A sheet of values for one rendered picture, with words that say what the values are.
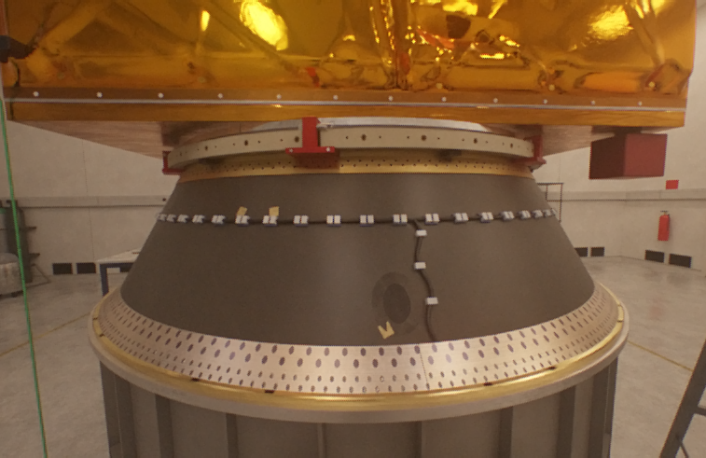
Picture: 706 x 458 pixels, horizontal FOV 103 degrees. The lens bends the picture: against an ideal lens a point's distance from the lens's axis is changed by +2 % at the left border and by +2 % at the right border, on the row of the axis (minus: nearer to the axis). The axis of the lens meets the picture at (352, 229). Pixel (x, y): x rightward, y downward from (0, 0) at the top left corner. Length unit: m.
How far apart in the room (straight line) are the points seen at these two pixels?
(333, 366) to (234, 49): 0.78
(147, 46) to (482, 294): 1.01
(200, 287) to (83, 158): 7.27
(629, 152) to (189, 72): 1.34
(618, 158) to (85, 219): 8.02
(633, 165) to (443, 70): 0.72
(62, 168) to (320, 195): 7.66
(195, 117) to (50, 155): 7.51
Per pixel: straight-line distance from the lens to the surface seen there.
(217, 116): 0.90
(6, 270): 7.40
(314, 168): 0.77
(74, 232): 8.14
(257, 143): 0.82
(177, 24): 0.95
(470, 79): 0.96
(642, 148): 1.33
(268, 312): 0.67
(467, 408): 0.65
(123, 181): 7.52
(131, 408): 1.06
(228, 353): 0.70
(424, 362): 0.64
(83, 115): 1.07
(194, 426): 0.84
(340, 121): 0.80
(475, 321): 0.71
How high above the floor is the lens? 1.53
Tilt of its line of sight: 5 degrees down
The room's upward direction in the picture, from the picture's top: 1 degrees counter-clockwise
